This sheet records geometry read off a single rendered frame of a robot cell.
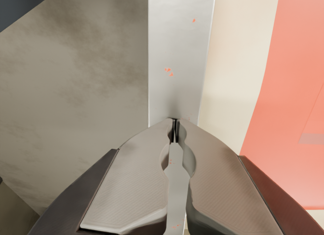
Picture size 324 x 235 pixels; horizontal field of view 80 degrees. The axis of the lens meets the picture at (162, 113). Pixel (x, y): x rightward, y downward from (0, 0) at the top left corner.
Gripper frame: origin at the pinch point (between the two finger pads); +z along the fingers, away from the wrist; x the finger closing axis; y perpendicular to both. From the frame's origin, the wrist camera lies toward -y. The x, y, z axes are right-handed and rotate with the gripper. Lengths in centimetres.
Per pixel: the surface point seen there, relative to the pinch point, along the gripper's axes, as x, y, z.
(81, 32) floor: -65, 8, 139
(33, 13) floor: -95, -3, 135
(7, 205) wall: -298, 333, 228
